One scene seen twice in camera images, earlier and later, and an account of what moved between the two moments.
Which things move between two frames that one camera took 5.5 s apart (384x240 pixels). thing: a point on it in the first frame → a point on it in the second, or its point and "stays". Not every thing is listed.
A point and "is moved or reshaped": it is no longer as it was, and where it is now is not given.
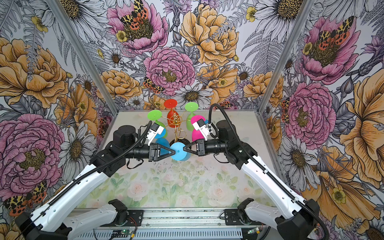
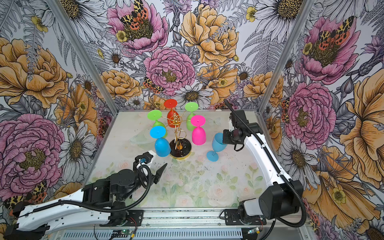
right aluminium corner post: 286,60 stays
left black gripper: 155,152 → 152,178
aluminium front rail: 207,219 stays
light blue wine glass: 180,154 is moved or reshaped
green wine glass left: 155,115 stays
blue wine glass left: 163,141 stays
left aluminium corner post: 61,13 stays
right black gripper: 201,149 → 226,139
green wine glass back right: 191,107 stays
